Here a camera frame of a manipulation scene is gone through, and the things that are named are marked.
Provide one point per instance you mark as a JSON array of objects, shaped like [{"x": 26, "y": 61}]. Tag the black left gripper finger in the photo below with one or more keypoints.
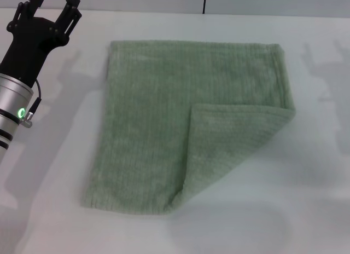
[
  {"x": 69, "y": 16},
  {"x": 30, "y": 3}
]

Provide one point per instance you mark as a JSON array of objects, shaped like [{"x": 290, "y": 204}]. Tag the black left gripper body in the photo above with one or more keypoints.
[{"x": 30, "y": 46}]

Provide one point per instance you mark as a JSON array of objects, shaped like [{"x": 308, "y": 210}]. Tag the green ribbed towel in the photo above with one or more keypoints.
[{"x": 153, "y": 122}]

